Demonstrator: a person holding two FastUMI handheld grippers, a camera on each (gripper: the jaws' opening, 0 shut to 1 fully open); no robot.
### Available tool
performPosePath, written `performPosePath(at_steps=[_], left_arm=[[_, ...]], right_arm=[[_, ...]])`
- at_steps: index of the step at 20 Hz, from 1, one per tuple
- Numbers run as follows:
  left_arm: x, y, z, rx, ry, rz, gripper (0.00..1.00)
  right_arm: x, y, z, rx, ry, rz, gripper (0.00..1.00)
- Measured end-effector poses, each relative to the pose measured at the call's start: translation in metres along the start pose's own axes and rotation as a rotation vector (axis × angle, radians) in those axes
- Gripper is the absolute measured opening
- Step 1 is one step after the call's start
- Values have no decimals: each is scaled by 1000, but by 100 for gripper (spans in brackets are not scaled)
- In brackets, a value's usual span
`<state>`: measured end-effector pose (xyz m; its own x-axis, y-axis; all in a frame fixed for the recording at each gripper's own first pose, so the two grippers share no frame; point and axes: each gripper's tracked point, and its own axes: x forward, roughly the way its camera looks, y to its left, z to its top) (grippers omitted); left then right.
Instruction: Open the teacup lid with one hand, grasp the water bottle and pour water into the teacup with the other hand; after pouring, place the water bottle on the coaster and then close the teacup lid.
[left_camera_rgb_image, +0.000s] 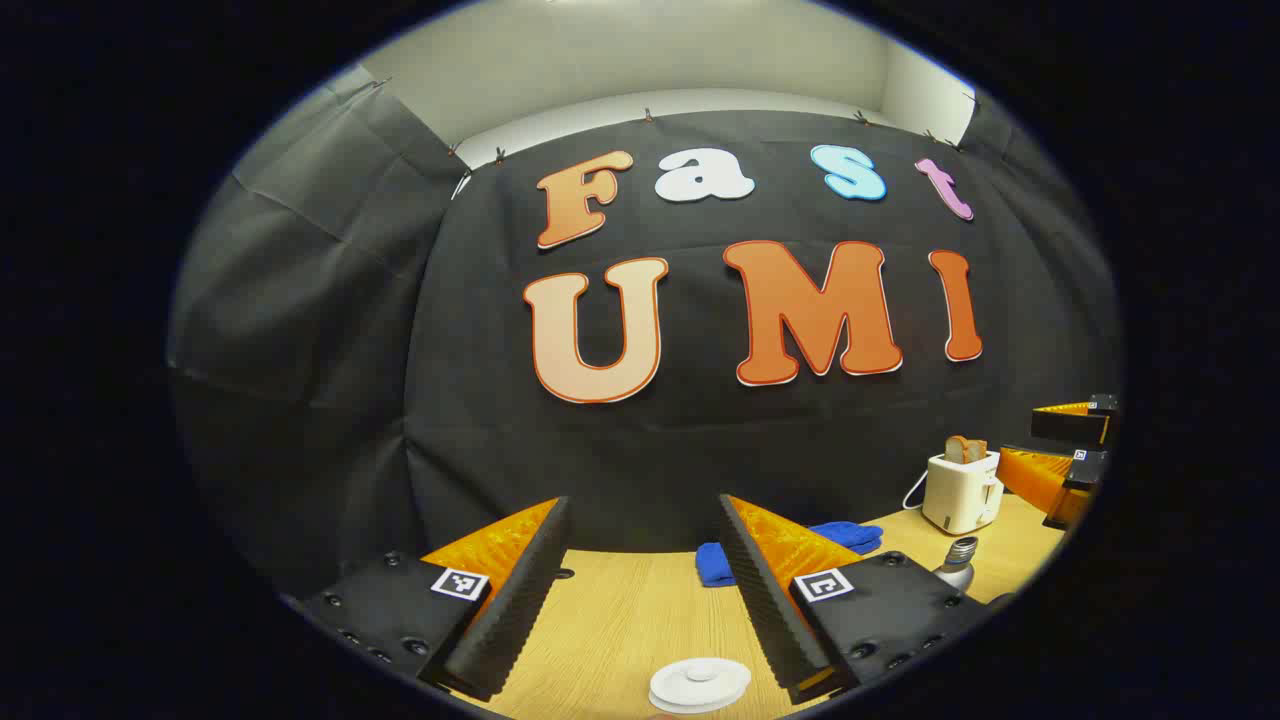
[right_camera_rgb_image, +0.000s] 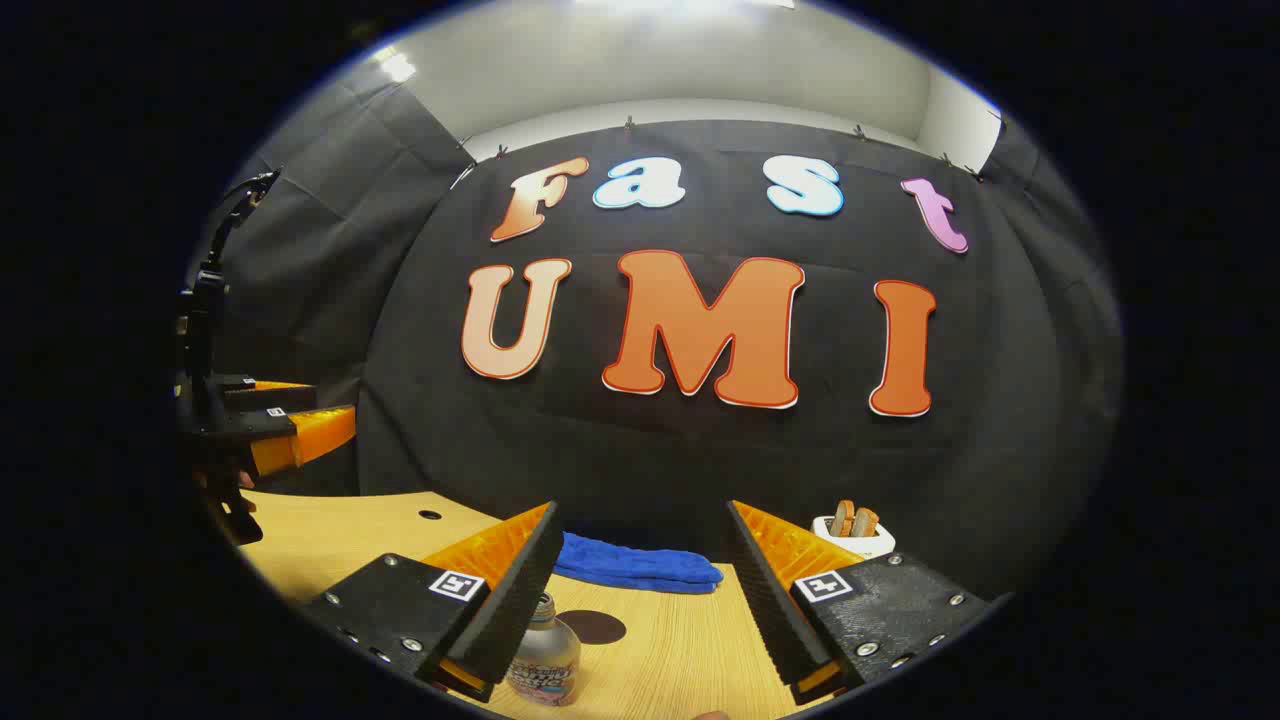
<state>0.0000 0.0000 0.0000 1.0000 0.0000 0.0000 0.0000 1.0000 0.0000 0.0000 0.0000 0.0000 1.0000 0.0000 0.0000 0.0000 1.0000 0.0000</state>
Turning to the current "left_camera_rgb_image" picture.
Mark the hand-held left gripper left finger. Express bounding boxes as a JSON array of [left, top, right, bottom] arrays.
[[300, 495, 574, 703]]

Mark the black backdrop cloth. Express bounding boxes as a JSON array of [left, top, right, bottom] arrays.
[[168, 65, 1121, 601]]

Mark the white toaster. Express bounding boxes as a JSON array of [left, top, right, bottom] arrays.
[[922, 450, 1004, 536]]

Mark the silver water bottle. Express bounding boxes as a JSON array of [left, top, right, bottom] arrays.
[[932, 536, 981, 593]]

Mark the blue towel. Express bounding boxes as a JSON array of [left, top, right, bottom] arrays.
[[695, 520, 884, 589]]

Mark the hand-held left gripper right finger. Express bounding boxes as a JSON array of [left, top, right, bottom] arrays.
[[718, 493, 991, 706]]

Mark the white teacup lid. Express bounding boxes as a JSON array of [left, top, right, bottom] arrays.
[[650, 657, 753, 704]]

